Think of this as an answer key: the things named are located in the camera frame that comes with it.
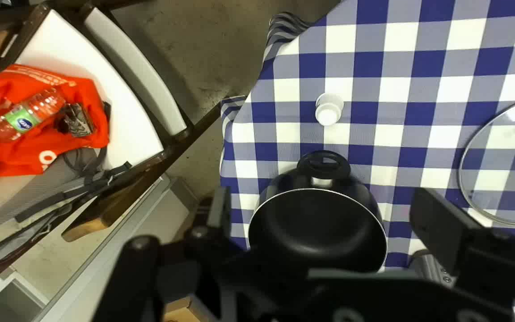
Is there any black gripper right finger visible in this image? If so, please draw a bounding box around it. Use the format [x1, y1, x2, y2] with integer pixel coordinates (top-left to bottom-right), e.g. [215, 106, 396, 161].
[410, 186, 490, 283]

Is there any plastic drink bottle green label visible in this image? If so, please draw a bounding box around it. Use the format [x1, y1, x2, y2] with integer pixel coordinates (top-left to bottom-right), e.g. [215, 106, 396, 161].
[0, 88, 70, 149]

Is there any orange bag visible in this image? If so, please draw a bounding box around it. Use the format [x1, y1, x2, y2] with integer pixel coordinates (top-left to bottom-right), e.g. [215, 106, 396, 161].
[0, 63, 113, 192]

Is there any glass lid with black knob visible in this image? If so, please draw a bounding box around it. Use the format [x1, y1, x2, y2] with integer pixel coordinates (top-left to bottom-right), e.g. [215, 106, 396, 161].
[456, 95, 515, 229]

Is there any black cooking pot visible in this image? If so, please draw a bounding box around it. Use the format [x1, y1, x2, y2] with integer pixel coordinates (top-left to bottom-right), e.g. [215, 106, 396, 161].
[247, 149, 390, 276]

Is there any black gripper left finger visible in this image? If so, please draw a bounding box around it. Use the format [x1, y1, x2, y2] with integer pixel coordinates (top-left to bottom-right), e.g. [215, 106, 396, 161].
[206, 184, 235, 240]

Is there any small dark brown item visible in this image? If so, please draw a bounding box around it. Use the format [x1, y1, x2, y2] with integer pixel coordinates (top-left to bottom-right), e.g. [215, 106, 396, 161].
[59, 102, 97, 140]

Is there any blue white checkered tablecloth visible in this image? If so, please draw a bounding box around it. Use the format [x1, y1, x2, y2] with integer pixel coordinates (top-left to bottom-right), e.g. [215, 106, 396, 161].
[218, 0, 515, 322]

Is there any small white bottle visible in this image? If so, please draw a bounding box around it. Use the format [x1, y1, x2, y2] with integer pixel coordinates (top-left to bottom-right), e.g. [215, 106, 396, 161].
[313, 91, 347, 129]

